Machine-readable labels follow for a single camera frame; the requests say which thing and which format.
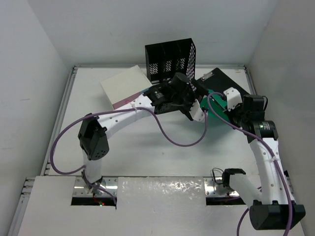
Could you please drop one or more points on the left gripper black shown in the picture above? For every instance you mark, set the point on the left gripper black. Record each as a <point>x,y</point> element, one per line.
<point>199,93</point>

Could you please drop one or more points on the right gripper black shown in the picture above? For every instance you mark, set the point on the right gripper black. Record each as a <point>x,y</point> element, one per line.
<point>230,113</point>

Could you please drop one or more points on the green folder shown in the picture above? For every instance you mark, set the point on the green folder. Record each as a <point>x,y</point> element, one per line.
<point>218,104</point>

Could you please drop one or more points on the black mesh file organizer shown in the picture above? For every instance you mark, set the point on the black mesh file organizer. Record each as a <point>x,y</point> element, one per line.
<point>165,59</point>

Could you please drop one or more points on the white drawer box pastel drawers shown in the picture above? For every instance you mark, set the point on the white drawer box pastel drawers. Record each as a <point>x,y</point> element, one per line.
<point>125,87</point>

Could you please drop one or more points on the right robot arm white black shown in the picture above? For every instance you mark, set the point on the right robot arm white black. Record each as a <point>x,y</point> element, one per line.
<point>273,207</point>

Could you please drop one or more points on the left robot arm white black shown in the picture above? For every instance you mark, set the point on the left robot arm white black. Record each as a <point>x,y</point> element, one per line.
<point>96,130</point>

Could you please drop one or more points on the black clipboard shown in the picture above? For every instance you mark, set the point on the black clipboard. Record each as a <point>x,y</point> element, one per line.
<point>218,81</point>

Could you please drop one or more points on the white front cover board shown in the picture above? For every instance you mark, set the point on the white front cover board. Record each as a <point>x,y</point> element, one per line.
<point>147,206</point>

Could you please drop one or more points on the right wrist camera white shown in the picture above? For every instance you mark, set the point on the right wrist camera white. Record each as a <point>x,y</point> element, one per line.
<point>233,98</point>

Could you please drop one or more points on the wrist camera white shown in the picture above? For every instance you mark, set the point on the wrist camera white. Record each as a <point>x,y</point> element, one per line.
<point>196,112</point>
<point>233,98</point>

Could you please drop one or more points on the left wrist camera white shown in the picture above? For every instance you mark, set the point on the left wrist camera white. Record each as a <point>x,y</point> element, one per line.
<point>196,112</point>

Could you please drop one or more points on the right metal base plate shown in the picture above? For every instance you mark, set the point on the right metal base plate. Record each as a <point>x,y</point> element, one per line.
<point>214,188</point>

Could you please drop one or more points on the metal base plate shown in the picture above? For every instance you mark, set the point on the metal base plate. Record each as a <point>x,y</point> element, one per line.
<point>214,188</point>
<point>109,184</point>

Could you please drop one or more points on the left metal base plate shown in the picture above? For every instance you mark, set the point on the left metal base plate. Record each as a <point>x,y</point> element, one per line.
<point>109,184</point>

